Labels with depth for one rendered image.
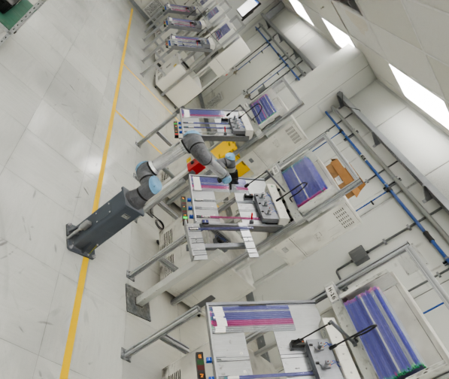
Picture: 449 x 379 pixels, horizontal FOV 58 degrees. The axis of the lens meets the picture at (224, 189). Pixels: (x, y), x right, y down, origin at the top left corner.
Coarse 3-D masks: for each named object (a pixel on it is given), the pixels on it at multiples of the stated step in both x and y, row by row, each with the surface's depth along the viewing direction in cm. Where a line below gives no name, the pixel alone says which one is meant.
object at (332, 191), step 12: (300, 156) 359; (312, 156) 361; (276, 168) 372; (348, 168) 318; (324, 192) 308; (336, 192) 309; (312, 204) 312; (312, 216) 320; (216, 240) 344; (228, 240) 366; (168, 264) 324
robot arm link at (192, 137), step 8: (184, 136) 282; (192, 136) 278; (200, 136) 280; (184, 144) 278; (192, 144) 275; (168, 152) 282; (176, 152) 281; (184, 152) 281; (160, 160) 283; (168, 160) 282; (136, 168) 287; (144, 168) 283; (152, 168) 283; (160, 168) 285
